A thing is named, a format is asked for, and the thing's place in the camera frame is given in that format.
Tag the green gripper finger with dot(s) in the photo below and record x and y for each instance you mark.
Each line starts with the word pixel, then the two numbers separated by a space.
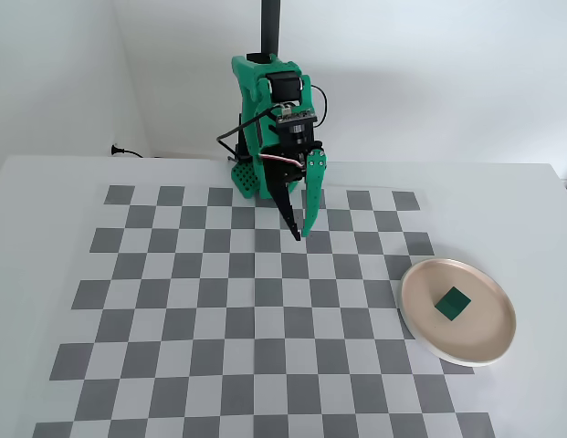
pixel 316 182

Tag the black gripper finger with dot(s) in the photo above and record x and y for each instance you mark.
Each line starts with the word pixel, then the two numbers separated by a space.
pixel 285 205

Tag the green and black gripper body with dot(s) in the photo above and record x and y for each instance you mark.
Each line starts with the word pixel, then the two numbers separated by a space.
pixel 283 172

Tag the dark green dice cube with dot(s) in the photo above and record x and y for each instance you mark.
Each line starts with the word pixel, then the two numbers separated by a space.
pixel 453 303

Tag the green perforated robot base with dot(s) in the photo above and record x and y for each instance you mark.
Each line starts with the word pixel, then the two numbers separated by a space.
pixel 244 180

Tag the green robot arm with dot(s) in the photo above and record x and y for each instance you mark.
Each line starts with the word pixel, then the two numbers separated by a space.
pixel 248 80

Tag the beige round plate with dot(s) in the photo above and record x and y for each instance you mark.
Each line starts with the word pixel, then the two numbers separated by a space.
pixel 484 333

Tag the black vertical pole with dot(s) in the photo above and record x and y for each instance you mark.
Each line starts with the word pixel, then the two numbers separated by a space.
pixel 270 27

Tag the grey white checkerboard mat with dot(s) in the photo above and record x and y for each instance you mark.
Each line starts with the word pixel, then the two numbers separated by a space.
pixel 265 342

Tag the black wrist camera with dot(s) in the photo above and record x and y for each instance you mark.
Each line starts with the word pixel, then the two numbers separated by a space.
pixel 296 123

